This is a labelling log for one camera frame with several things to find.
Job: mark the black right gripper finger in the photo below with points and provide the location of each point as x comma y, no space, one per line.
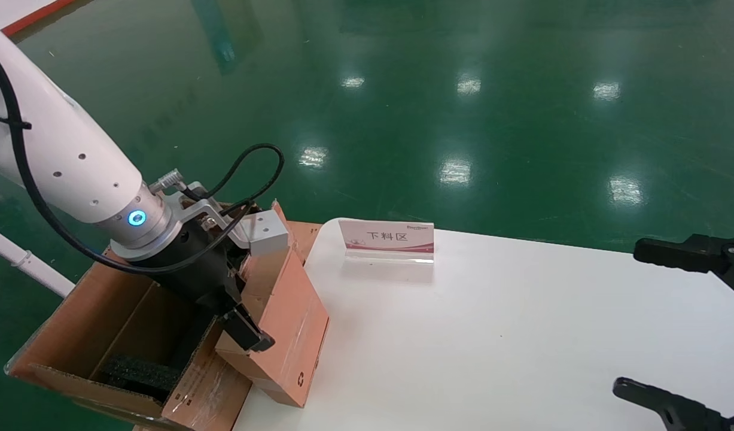
701,254
684,413

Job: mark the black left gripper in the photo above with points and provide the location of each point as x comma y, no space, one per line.
193,269

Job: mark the small brown cardboard box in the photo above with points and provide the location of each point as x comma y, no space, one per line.
295,335

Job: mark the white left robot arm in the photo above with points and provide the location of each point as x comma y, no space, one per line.
55,149

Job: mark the large open cardboard box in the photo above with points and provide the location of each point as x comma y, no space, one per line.
61,335

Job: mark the black foam insert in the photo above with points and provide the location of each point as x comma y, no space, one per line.
139,374

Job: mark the acrylic sign stand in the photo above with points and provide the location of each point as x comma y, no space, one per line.
384,236

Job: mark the white pipe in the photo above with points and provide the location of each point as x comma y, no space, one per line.
32,266

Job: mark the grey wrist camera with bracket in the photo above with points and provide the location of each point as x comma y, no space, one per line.
265,233

